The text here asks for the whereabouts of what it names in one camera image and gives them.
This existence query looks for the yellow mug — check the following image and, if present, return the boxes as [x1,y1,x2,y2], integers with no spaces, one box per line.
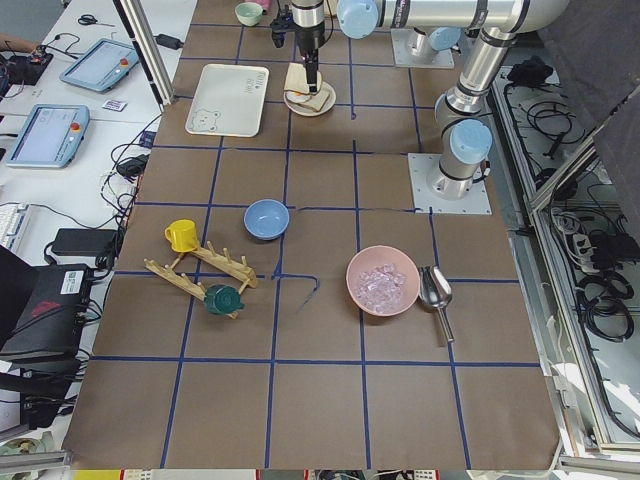
[164,219,200,253]

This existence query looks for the black power adapter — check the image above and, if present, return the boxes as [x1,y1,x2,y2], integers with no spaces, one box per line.
[51,228,116,257]

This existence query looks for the pink bowl with ice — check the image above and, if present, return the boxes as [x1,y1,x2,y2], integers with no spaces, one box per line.
[346,245,420,316]

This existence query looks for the near teach pendant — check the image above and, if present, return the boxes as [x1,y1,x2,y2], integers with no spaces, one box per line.
[6,104,90,169]

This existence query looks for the bread slice on plate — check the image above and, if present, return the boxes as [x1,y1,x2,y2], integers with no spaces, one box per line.
[299,88,334,113]

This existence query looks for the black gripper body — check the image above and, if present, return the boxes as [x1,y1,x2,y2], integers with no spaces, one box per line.
[291,0,325,54]

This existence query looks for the bread slice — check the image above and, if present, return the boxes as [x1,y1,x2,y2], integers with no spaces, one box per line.
[299,88,334,113]
[284,63,309,94]

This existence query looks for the wooden mug rack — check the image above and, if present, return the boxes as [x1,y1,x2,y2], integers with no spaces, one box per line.
[144,242,259,319]

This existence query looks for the white round plate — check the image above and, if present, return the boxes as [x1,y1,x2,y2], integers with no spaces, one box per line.
[283,82,336,117]

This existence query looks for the aluminium frame post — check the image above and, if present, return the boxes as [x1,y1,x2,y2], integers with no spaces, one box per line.
[112,0,174,107]

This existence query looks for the metal scoop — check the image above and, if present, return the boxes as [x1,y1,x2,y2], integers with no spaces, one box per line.
[418,265,454,343]

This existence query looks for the small black adapter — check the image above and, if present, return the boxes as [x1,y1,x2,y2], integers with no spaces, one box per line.
[155,34,184,50]

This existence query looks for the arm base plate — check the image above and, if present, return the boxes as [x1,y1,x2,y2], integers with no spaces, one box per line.
[407,153,492,215]
[391,29,455,70]

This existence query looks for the cream bear serving tray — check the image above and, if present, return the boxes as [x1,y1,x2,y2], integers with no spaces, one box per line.
[185,64,269,138]

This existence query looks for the blue bowl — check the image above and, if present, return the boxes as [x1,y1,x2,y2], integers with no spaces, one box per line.
[244,199,290,241]

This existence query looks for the dark green mug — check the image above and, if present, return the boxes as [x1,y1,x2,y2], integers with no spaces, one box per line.
[203,284,245,317]

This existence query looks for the teach pendant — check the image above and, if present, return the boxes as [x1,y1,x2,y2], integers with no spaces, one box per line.
[6,104,90,169]
[59,38,139,92]

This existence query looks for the far teach pendant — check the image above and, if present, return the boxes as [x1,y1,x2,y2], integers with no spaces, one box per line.
[59,38,139,92]

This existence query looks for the black laptop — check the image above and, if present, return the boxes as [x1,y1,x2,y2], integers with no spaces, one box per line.
[1,247,93,363]

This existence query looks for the light green bowl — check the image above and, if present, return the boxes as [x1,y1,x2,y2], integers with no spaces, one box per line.
[235,2,263,27]

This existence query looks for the black scissors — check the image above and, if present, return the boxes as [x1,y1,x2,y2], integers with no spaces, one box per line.
[77,14,114,27]

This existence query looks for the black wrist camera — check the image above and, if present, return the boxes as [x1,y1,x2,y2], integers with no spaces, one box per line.
[270,16,294,48]

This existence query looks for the fake fried egg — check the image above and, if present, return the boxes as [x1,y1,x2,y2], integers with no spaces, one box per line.
[285,91,311,104]

